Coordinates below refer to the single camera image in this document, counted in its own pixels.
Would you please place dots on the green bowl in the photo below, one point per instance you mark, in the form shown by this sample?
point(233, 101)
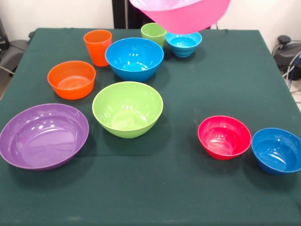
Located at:
point(127, 110)

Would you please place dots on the large pink bowl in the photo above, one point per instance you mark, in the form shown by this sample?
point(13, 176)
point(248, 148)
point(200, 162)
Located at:
point(185, 18)

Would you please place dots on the large light blue bowl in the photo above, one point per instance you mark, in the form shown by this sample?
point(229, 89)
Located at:
point(134, 58)

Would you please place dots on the dark green tablecloth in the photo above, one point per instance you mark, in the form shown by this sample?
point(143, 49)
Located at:
point(150, 188)

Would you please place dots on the small ribbed cyan bowl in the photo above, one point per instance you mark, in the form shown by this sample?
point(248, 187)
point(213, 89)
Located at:
point(183, 44)

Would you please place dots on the red bowl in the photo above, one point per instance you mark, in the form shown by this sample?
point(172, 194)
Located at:
point(224, 136)

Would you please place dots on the green cup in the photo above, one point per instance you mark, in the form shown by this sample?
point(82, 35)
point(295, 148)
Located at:
point(152, 34)

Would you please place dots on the orange cup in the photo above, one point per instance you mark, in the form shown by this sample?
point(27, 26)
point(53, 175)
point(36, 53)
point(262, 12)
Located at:
point(97, 49)

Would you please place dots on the orange bowl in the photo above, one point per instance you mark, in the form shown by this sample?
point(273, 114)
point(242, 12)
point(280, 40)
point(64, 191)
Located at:
point(70, 90)

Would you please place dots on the purple bowl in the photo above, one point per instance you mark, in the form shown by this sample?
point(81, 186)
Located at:
point(42, 143)

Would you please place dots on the small dark blue bowl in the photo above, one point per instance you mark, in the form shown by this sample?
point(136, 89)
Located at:
point(275, 150)

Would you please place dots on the black floor stand base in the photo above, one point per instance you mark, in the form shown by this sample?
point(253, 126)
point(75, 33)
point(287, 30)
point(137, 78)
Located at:
point(14, 51)
point(287, 54)

